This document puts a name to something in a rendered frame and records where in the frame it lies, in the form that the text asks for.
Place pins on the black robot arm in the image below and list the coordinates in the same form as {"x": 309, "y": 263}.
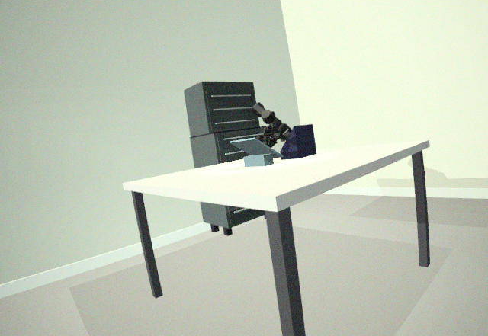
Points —
{"x": 270, "y": 118}

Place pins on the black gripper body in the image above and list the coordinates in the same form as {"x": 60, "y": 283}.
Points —
{"x": 275, "y": 136}

